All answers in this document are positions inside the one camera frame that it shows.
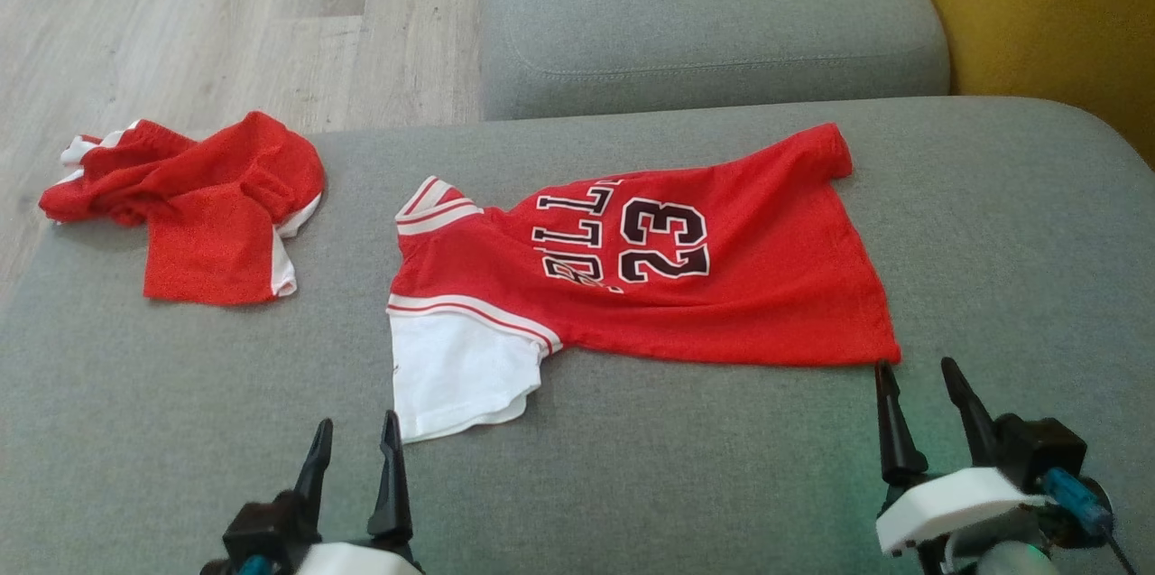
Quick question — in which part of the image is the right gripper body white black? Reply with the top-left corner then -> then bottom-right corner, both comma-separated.
873,413 -> 1116,575

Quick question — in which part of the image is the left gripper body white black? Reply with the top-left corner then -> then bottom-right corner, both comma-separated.
200,489 -> 425,575

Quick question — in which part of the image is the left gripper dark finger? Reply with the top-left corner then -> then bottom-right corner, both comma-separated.
365,410 -> 415,545
293,418 -> 335,524

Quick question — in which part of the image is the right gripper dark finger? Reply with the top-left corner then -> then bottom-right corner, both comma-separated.
873,359 -> 929,487
940,357 -> 1002,468

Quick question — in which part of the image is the red jersey with number 23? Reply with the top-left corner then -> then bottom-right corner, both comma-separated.
386,122 -> 903,445

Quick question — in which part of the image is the red mesh shorts white stripe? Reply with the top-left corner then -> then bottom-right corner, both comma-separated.
38,110 -> 327,307

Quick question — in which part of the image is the large grey sofa seat cushion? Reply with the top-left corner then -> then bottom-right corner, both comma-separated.
0,96 -> 1155,575

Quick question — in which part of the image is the small grey sofa cushion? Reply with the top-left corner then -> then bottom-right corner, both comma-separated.
478,0 -> 952,123

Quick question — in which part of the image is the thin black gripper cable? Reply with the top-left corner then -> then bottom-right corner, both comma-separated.
1103,530 -> 1141,575

